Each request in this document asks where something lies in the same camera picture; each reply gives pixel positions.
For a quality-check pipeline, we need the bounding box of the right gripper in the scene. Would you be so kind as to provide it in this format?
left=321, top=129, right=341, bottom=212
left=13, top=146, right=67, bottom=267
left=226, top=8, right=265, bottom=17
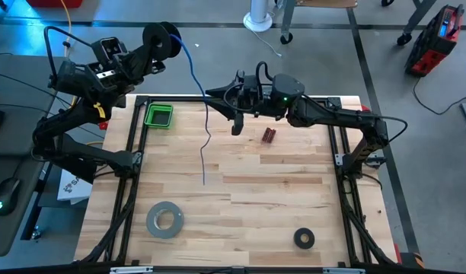
left=205, top=69, right=276, bottom=136

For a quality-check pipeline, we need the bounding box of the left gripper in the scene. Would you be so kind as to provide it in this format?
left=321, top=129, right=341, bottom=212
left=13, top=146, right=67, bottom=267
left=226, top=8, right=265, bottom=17
left=86, top=36, right=166, bottom=87

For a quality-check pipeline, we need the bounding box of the black cable spool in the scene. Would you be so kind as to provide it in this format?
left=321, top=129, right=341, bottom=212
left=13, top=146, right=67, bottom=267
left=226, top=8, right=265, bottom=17
left=142, top=21, right=183, bottom=61

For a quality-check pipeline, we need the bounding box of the blue cord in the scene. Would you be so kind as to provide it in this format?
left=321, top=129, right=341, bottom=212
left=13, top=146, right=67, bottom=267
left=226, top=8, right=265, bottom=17
left=168, top=33, right=213, bottom=186

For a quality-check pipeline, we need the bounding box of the small red block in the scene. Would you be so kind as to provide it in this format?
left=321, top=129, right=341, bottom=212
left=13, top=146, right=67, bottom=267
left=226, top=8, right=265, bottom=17
left=260, top=127, right=277, bottom=145

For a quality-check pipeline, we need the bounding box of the green plastic bin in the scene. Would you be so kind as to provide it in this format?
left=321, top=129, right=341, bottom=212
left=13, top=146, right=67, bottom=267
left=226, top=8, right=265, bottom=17
left=143, top=102, right=174, bottom=129

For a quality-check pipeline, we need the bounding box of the grey cart leg with caster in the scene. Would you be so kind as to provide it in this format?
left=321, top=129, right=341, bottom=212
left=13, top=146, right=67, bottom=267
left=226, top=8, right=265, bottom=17
left=396, top=0, right=439, bottom=46
left=280, top=0, right=298, bottom=45

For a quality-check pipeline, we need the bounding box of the red plastic bin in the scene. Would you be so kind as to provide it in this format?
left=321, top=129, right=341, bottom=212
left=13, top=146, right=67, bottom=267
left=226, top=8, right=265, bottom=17
left=26, top=0, right=84, bottom=8

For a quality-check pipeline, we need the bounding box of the grey desk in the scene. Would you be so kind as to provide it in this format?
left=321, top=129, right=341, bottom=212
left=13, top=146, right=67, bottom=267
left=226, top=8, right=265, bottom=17
left=0, top=54, right=71, bottom=258

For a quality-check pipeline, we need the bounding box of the wooden board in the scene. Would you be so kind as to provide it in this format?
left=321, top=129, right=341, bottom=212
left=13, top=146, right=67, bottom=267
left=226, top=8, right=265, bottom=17
left=295, top=0, right=359, bottom=9

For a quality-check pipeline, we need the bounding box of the grey tape roll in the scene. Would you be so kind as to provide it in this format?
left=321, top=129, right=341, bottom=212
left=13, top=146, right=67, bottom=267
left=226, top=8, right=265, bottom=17
left=145, top=200, right=185, bottom=240

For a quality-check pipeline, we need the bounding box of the white box with logo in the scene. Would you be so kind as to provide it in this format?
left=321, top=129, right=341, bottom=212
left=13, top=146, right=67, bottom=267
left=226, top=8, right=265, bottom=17
left=56, top=170, right=94, bottom=206

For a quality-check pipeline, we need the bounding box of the black tape roll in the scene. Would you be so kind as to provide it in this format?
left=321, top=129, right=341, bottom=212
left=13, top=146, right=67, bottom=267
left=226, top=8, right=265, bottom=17
left=293, top=227, right=316, bottom=250

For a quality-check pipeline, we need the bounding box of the black computer mouse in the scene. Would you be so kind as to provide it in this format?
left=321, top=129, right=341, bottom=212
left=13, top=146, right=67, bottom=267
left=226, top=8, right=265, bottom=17
left=0, top=177, right=21, bottom=217

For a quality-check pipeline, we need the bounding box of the red black tool case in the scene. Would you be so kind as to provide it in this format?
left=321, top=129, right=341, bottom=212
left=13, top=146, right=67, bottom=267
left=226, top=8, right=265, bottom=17
left=404, top=3, right=465, bottom=78

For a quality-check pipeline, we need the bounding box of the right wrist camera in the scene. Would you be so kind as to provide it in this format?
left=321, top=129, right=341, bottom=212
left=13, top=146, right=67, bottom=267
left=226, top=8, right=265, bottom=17
left=243, top=75, right=265, bottom=111

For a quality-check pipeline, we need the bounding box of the black aluminium rig frame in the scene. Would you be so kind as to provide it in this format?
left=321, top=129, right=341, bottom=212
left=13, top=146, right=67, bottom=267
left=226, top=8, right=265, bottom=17
left=75, top=94, right=401, bottom=274

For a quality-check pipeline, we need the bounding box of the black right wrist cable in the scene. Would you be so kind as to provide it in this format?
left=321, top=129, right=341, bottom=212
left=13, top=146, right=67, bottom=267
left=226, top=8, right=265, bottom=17
left=254, top=60, right=275, bottom=84

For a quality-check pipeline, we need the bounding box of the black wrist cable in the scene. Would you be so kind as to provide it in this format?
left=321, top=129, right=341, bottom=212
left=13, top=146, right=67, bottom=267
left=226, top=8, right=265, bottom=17
left=254, top=60, right=275, bottom=84
left=43, top=25, right=95, bottom=87

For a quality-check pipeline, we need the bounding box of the thin white cable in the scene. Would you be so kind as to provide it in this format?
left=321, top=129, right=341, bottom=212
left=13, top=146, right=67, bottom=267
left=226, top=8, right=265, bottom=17
left=251, top=28, right=282, bottom=59

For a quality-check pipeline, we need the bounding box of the white pedestal base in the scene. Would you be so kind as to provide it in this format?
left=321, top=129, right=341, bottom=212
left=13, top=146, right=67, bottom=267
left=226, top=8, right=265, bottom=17
left=242, top=0, right=274, bottom=33

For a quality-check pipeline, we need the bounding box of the yellow extension cable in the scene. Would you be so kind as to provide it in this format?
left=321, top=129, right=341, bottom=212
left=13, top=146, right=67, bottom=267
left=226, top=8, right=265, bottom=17
left=59, top=0, right=101, bottom=151

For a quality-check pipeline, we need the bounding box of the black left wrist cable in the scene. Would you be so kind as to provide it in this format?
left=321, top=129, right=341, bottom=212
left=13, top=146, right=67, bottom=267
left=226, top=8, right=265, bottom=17
left=43, top=25, right=95, bottom=87

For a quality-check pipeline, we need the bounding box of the silver metal bracket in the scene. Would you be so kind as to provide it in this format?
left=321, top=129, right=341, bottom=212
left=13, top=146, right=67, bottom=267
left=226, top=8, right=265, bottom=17
left=322, top=267, right=367, bottom=274
left=110, top=266, right=154, bottom=274

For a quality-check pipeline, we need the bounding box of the thin black power cable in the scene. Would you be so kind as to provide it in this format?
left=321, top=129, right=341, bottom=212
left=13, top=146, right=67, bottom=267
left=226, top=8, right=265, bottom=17
left=412, top=75, right=466, bottom=116

